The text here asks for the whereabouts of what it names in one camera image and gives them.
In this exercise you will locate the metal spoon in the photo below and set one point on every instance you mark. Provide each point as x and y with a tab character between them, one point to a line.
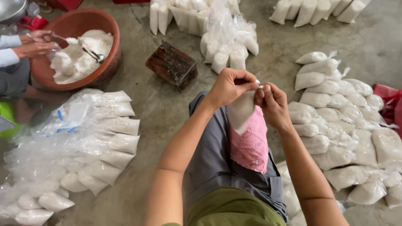
94	56

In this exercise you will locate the large heap of tied bags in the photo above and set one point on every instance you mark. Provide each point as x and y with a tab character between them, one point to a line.
339	135

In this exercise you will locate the white powder heap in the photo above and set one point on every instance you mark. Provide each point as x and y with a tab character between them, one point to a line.
78	62

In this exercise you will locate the brown plastic basin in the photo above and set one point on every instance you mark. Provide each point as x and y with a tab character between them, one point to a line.
103	69

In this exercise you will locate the red plastic bag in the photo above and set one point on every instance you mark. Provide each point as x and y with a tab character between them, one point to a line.
389	100

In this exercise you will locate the red crumpled plastic wrapper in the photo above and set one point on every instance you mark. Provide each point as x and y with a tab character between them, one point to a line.
33	22

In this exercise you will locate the clear plastic tub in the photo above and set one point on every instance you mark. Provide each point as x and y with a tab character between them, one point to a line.
188	20

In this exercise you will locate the clear bag being filled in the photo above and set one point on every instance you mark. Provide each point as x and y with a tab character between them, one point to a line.
56	53

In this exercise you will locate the upright row of powder bags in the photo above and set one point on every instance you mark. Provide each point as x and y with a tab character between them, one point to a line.
158	17

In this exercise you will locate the cluster of untied powder bags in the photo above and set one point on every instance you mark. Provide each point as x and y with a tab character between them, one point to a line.
227	44

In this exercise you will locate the pink striped cloth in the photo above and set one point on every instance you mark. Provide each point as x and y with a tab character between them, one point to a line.
249	147

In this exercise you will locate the person's green shirt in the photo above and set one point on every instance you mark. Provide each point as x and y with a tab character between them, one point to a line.
232	208

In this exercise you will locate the small white powder bag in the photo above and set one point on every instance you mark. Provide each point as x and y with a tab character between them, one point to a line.
240	111

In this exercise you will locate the red plastic container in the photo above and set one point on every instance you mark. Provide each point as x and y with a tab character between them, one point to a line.
64	4

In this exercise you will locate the metal bowl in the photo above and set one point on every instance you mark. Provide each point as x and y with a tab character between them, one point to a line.
11	9

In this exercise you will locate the person's left hand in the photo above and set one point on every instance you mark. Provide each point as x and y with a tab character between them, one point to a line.
224	88

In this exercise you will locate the packet of empty clear bags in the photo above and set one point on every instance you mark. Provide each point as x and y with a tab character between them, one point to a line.
67	117

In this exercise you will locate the dark brown wooden stool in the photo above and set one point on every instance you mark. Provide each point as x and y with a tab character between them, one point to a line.
171	64

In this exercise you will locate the metal scoop with powder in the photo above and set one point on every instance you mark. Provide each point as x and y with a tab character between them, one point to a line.
67	40

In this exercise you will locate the long row of sealed bags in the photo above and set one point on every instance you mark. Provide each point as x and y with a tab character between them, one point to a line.
314	11

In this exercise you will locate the person's gray trousers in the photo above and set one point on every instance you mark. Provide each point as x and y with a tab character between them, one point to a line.
210	157

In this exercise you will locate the person's right hand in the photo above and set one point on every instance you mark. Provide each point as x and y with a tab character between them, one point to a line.
276	106

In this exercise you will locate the rows of open powder bags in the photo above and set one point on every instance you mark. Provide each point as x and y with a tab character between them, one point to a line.
94	157

